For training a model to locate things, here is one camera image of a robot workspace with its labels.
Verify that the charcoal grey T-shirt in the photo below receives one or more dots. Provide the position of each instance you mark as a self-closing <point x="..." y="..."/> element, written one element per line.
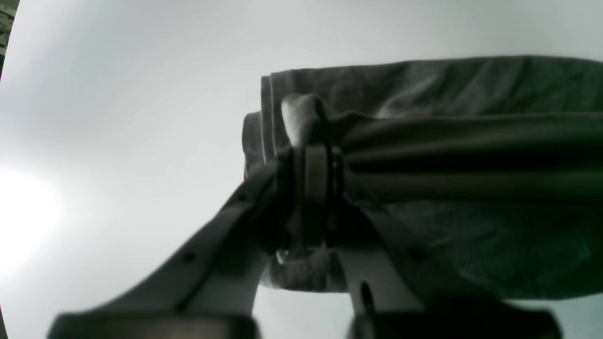
<point x="494" y="162"/>

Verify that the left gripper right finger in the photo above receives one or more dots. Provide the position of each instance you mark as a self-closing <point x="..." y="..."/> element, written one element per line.
<point x="398" y="289"/>

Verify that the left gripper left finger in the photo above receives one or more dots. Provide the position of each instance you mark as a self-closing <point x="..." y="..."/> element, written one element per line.
<point x="206" y="290"/>

